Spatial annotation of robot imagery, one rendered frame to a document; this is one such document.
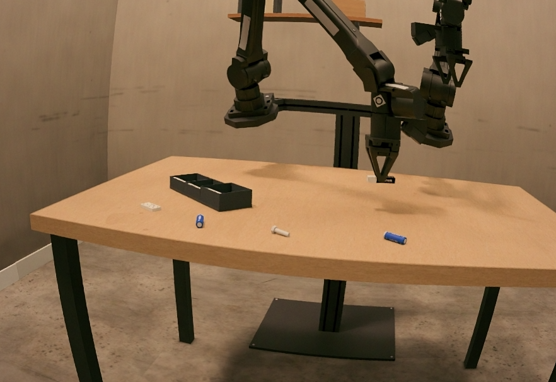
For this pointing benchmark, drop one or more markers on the black and white eraser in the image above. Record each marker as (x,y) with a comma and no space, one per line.
(373,179)

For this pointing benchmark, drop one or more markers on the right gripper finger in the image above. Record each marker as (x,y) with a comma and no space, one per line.
(392,154)
(385,163)

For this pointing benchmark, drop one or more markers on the blue aa battery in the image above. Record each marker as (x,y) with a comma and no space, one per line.
(199,220)
(394,237)

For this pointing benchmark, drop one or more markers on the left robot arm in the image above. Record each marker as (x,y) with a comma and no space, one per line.
(440,94)

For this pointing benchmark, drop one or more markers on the white domino with black pips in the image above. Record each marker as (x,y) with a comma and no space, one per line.
(151,207)

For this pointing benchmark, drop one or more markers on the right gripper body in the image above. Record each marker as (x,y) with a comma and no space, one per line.
(376,139)

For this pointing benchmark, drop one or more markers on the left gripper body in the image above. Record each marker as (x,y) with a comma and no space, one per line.
(453,51)

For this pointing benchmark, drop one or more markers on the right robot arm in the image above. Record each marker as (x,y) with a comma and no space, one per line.
(377,76)

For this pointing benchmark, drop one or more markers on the beige bolt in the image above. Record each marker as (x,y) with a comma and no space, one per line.
(276,230)

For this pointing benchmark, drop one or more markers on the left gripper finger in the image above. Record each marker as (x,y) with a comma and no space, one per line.
(438,59)
(466,62)

